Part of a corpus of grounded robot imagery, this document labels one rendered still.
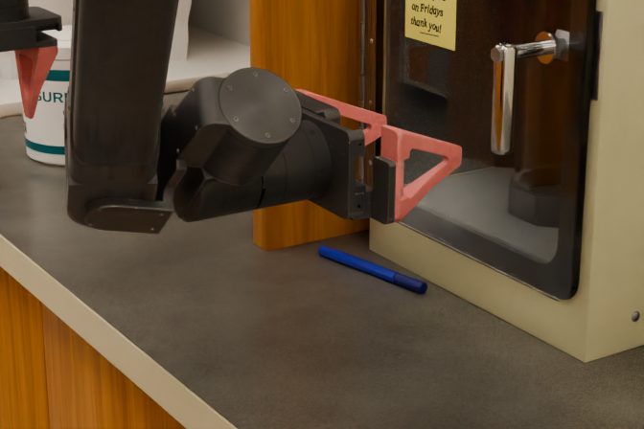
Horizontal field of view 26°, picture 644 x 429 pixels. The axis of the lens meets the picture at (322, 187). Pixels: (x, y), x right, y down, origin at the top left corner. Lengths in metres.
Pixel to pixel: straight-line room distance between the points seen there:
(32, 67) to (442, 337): 0.47
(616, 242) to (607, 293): 0.04
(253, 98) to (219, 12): 1.64
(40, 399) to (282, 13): 0.52
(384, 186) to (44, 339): 0.64
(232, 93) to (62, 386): 0.67
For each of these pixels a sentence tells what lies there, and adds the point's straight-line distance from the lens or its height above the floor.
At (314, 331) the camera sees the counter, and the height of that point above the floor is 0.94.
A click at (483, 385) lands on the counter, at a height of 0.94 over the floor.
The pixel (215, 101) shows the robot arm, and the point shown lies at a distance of 0.89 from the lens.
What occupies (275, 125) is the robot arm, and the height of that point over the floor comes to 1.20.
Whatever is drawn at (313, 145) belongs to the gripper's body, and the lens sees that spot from 0.98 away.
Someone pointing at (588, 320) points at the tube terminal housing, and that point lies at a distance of 1.18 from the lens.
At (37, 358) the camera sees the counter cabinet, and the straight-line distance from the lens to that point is 1.56.
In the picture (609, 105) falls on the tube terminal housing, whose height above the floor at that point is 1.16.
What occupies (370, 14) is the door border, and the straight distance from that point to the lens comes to 1.33.
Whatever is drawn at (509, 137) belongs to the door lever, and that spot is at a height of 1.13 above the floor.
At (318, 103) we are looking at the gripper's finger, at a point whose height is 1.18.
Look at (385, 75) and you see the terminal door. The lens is 1.33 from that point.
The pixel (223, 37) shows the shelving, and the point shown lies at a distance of 2.53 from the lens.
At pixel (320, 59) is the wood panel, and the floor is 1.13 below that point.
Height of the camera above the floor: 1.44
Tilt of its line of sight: 18 degrees down
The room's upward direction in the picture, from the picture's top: straight up
